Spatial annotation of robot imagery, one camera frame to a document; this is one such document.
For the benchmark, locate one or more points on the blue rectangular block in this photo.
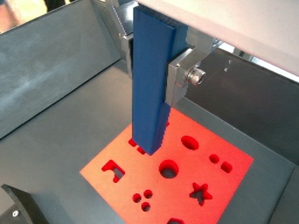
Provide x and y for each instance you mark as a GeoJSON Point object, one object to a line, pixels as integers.
{"type": "Point", "coordinates": [159, 40]}

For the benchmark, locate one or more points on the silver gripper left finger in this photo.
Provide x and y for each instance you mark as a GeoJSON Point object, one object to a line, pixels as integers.
{"type": "Point", "coordinates": [122, 13]}

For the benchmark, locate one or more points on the red shape sorting board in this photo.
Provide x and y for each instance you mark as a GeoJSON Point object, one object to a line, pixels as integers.
{"type": "Point", "coordinates": [179, 186]}

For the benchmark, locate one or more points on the grey metal bin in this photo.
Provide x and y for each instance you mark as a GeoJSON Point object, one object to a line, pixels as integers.
{"type": "Point", "coordinates": [65, 104]}

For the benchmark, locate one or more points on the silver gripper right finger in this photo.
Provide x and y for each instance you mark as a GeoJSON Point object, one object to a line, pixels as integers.
{"type": "Point", "coordinates": [183, 70]}

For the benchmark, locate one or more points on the black corner bracket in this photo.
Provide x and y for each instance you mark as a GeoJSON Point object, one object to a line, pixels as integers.
{"type": "Point", "coordinates": [24, 211]}

